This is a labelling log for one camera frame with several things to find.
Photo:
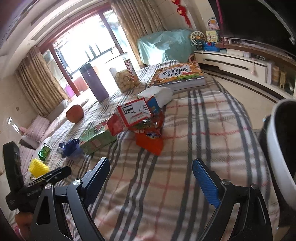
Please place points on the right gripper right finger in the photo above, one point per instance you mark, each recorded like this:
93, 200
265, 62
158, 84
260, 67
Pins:
252, 220

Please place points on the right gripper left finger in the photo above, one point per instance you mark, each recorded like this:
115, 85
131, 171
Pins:
49, 219

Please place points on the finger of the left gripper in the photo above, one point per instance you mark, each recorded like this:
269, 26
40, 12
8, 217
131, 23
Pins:
53, 176

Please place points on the yellow wrapper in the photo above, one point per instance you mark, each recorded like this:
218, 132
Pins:
37, 168

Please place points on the blue wrapper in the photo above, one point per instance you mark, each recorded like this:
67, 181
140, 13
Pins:
70, 149

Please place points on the green snack box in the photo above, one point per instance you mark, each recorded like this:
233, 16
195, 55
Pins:
96, 138

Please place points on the red carton box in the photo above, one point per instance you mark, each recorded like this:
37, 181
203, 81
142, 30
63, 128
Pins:
132, 113

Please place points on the orange snack bag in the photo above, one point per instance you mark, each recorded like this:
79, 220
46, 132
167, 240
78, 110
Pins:
148, 133

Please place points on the white trash bin black liner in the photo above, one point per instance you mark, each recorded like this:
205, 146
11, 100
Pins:
277, 140

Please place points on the left hand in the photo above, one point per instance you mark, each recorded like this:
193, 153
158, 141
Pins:
23, 223

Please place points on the green crumpled wrapper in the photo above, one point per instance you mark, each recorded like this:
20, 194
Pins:
43, 153

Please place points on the red apple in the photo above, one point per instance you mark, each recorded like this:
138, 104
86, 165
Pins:
75, 113

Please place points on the plaid blanket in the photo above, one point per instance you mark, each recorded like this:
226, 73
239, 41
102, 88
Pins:
149, 197

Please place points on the purple thermos bottle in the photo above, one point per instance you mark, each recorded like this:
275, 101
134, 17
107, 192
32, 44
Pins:
93, 82

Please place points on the clear jar of snacks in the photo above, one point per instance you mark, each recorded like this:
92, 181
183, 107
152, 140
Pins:
124, 75

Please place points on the white tissue pack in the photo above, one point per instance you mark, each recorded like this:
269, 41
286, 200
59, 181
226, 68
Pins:
163, 95

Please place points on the white TV cabinet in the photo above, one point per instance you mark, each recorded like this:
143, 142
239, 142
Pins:
264, 73

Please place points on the orange children's book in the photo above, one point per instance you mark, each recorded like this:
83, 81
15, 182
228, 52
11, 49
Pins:
179, 77

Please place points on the beige curtain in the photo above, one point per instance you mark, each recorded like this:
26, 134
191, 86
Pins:
138, 19

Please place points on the toy ferris wheel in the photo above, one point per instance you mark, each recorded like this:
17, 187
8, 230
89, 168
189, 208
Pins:
197, 39

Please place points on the teal covered furniture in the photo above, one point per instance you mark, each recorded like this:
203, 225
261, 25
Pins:
165, 45

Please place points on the black television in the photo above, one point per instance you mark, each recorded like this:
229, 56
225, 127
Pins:
259, 21

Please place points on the red hanging wall decoration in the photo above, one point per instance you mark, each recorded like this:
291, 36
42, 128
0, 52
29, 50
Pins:
181, 10

